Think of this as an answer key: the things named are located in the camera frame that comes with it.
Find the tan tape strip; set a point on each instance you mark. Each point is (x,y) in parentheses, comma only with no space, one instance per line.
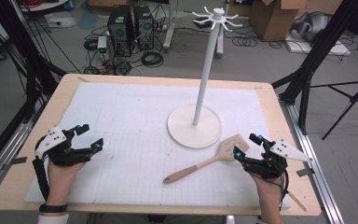
(296,201)

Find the white grid mat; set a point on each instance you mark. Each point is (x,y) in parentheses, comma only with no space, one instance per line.
(130,124)

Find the small white power box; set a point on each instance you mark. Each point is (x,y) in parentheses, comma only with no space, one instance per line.
(102,44)

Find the aluminium rail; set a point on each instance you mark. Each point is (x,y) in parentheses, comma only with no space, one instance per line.
(3,158)
(310,155)

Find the black wristband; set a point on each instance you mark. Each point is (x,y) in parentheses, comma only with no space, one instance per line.
(52,208)

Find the black tripod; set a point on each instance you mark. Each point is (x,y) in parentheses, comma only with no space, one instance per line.
(351,99)

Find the brown cardboard box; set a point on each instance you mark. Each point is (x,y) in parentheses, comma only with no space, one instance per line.
(273,20)

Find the grey tape piece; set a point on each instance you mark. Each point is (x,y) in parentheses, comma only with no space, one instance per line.
(305,172)
(15,162)

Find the white stand leg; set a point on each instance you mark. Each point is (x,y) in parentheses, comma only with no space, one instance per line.
(219,46)
(169,34)

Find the white foam board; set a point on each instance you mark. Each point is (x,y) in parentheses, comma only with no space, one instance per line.
(320,48)

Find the person's left hand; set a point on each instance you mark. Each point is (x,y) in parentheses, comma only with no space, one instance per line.
(60,180)

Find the black computer tower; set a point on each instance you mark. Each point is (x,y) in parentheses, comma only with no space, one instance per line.
(119,29)
(143,26)

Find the black metal frame stand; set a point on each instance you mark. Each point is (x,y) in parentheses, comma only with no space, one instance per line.
(32,77)
(310,62)

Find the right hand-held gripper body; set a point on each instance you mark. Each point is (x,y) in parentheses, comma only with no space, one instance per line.
(268,163)

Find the grey bag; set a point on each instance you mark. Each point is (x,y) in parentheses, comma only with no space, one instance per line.
(312,26)

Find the white utensil rack stand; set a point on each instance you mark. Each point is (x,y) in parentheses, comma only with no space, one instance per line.
(202,93)

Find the person's right hand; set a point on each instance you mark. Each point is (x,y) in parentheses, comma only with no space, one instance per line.
(268,189)

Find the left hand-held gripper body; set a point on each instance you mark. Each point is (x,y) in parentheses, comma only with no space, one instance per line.
(62,154)

